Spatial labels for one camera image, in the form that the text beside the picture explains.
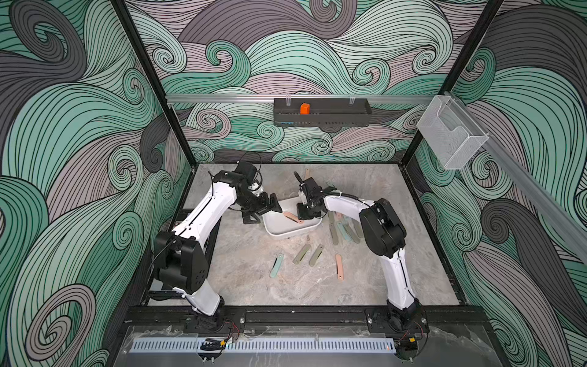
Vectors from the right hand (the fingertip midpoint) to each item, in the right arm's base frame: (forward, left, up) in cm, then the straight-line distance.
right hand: (303, 215), depth 100 cm
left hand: (-10, +12, +18) cm, 24 cm away
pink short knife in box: (-2, +4, +2) cm, 5 cm away
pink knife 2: (+24, -3, 0) cm, 25 cm away
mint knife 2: (-8, -17, 0) cm, 19 cm away
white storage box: (-6, +11, +2) cm, 13 cm away
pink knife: (-23, -13, 0) cm, 27 cm away
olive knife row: (-9, -13, -1) cm, 16 cm away
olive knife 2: (-19, -4, 0) cm, 19 cm away
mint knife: (-23, +11, 0) cm, 26 cm away
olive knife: (-18, +1, +1) cm, 18 cm away
